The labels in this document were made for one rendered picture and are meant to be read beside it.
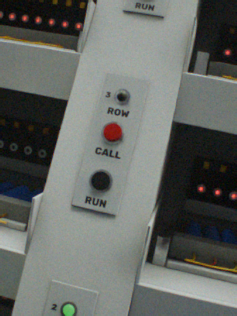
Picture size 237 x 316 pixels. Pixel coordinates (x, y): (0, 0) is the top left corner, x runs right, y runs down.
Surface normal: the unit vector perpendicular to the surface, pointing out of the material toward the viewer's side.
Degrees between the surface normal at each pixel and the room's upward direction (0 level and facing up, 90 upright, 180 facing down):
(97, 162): 90
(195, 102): 108
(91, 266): 90
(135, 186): 90
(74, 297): 90
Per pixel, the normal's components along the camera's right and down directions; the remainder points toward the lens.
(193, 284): 0.19, -0.97
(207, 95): -0.17, 0.11
